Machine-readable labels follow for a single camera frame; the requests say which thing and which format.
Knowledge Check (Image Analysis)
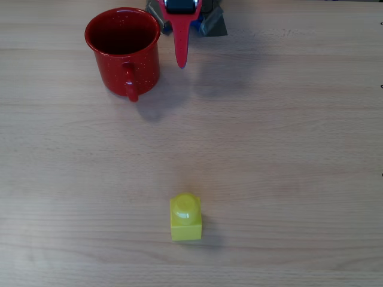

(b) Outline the yellow toy building block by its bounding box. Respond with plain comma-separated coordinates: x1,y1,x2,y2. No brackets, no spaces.
169,193,203,242

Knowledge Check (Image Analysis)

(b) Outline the red speckled enamel mug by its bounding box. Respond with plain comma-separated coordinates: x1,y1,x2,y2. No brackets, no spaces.
84,7,162,103

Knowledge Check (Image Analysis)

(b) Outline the grey taped base plate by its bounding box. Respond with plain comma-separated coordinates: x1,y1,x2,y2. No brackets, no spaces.
145,0,229,37

